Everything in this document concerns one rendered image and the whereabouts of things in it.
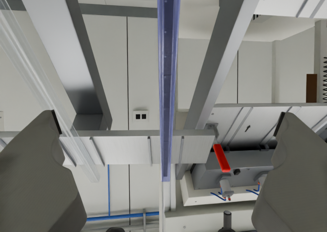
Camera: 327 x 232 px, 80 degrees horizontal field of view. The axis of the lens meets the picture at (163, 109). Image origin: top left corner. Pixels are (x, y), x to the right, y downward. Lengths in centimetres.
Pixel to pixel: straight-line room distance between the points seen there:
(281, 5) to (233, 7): 6
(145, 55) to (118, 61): 28
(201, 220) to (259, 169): 25
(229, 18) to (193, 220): 57
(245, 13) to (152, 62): 185
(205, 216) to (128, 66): 167
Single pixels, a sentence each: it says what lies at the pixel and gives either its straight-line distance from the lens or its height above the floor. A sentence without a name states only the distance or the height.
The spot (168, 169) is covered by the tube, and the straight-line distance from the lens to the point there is 29.
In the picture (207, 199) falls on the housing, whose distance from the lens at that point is 65.
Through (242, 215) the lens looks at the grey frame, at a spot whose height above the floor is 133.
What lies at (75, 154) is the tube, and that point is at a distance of 27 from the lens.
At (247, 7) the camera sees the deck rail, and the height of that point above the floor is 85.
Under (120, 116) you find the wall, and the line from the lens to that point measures 206.
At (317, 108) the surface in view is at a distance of 54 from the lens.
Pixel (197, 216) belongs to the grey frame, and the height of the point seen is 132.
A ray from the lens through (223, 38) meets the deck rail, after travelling 31.
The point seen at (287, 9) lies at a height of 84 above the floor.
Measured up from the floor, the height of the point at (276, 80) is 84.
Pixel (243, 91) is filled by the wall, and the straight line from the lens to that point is 238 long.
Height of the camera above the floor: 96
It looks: 2 degrees up
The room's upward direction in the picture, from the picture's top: 180 degrees clockwise
